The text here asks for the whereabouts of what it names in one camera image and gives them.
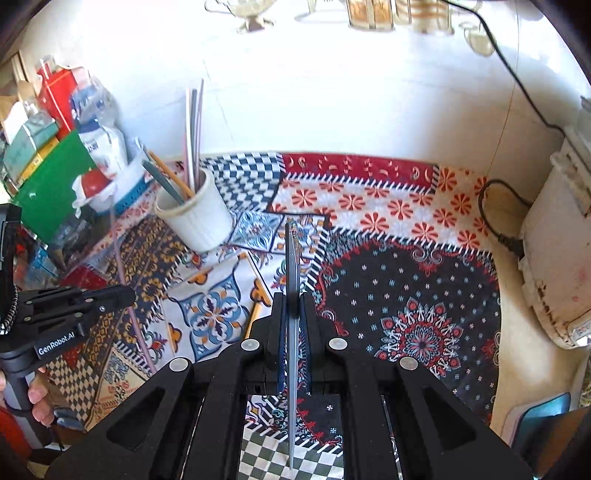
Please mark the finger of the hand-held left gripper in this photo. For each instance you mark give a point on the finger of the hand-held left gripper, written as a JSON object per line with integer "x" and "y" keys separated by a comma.
{"x": 78, "y": 295}
{"x": 69, "y": 316}

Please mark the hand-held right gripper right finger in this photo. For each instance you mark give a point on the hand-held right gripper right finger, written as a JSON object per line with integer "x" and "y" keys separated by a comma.
{"x": 307, "y": 360}

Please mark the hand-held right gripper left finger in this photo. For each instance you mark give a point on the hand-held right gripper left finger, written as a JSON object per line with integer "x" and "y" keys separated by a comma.
{"x": 281, "y": 355}

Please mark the white utensil holder cup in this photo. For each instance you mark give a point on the white utensil holder cup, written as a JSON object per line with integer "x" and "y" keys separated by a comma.
{"x": 198, "y": 221}

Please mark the green chopstick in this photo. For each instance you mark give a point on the green chopstick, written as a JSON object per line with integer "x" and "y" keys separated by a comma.
{"x": 161, "y": 181}

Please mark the person's left hand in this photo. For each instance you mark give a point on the person's left hand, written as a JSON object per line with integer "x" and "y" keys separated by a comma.
{"x": 40, "y": 399}

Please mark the white and red plastic bag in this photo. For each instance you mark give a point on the white and red plastic bag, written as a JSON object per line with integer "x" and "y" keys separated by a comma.
{"x": 94, "y": 187}

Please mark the green plastic board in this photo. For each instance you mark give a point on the green plastic board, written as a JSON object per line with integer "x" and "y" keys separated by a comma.
{"x": 51, "y": 184}

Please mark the grey teal cardboard box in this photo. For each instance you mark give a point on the grey teal cardboard box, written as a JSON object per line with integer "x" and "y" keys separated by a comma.
{"x": 30, "y": 136}

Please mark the patchwork patterned tablecloth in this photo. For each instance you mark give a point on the patchwork patterned tablecloth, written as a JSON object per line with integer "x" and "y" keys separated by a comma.
{"x": 392, "y": 207}

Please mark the white plastic packet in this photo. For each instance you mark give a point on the white plastic packet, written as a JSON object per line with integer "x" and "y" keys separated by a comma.
{"x": 99, "y": 120}

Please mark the pale pink chopstick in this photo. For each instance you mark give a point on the pale pink chopstick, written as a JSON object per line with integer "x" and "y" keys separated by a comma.
{"x": 188, "y": 138}

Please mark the red carton box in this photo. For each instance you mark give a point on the red carton box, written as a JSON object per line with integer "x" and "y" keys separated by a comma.
{"x": 55, "y": 92}

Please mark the teal plastic object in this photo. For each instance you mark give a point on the teal plastic object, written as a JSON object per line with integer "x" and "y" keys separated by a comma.
{"x": 542, "y": 413}

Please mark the white rice cooker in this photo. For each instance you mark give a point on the white rice cooker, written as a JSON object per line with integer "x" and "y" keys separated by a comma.
{"x": 554, "y": 258}

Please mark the glass footed bowl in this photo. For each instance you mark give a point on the glass footed bowl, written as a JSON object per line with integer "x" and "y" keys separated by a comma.
{"x": 244, "y": 11}

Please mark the small glass cup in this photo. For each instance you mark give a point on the small glass cup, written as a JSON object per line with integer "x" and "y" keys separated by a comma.
{"x": 478, "y": 39}

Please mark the patterned glass jar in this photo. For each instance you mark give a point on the patterned glass jar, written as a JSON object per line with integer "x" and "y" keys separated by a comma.
{"x": 429, "y": 14}

